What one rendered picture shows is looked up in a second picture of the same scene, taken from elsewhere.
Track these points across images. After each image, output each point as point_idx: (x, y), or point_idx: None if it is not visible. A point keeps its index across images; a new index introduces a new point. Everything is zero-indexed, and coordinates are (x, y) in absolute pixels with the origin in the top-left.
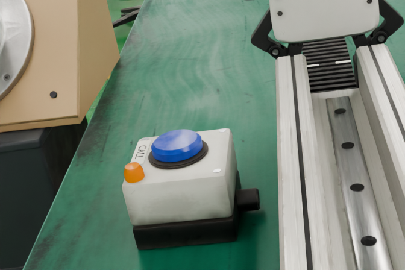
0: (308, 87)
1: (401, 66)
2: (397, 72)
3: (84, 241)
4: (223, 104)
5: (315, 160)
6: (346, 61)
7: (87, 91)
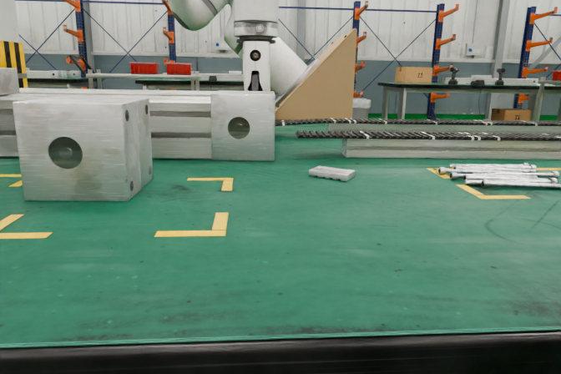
0: (192, 92)
1: (304, 143)
2: (188, 93)
3: None
4: (276, 128)
5: (129, 90)
6: (282, 123)
7: (290, 112)
